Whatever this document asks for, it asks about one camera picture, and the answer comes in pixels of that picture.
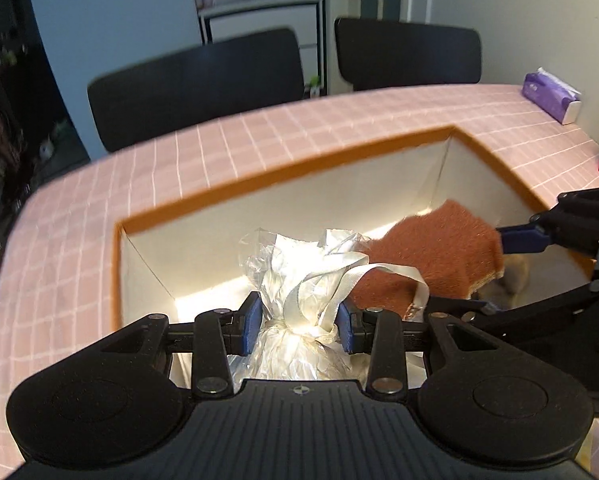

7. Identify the clear bag with white ribbon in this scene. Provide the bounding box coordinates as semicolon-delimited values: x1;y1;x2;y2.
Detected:
229;229;429;389

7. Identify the brown bear-shaped sponge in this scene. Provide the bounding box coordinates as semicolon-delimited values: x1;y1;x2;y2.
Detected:
348;200;505;320

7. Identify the orange storage box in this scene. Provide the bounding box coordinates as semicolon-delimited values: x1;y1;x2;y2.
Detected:
109;123;596;391

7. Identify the purple tissue pack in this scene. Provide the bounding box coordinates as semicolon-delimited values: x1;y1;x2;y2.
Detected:
522;67;581;125

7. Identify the right black chair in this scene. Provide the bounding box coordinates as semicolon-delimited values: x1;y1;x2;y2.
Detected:
334;18;482;91

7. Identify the black chair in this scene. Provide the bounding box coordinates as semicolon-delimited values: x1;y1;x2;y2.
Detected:
334;18;482;91
88;27;304;152

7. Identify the left black chair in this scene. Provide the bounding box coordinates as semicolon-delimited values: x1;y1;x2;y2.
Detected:
88;27;304;152

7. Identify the white vanity cabinet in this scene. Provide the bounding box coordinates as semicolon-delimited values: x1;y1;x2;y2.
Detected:
197;0;328;96

